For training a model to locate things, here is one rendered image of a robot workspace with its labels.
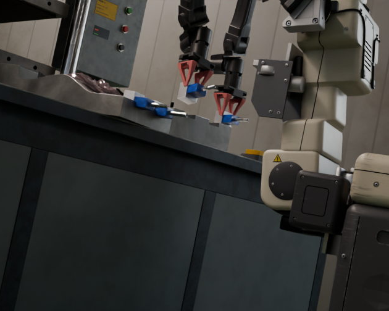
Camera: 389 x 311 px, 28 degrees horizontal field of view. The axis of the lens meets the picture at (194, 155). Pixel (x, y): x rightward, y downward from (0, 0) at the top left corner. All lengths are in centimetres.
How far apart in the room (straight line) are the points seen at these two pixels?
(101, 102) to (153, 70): 338
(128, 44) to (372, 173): 170
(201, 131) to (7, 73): 61
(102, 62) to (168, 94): 215
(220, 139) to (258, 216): 31
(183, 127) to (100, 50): 97
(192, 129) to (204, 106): 283
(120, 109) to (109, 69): 122
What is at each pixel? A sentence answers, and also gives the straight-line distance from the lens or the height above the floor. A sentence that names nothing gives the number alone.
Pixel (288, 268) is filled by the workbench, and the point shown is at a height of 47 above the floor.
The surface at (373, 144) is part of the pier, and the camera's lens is 458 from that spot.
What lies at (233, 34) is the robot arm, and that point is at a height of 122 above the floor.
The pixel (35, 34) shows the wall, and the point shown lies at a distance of 612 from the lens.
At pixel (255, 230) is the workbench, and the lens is 260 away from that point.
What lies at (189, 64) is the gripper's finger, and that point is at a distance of 237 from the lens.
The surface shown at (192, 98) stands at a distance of 237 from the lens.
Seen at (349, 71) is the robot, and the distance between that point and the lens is 212.
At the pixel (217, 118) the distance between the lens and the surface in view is 265.
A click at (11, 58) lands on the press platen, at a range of 293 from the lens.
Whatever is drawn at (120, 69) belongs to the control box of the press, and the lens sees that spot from 328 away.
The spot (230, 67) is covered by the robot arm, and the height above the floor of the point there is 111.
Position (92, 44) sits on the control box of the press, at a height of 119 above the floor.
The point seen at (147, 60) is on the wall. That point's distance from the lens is 549.
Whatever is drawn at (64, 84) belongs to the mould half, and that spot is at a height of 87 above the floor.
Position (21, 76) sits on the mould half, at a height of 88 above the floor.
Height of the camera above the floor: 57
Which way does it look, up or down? 5 degrees up
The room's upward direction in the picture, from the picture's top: 11 degrees clockwise
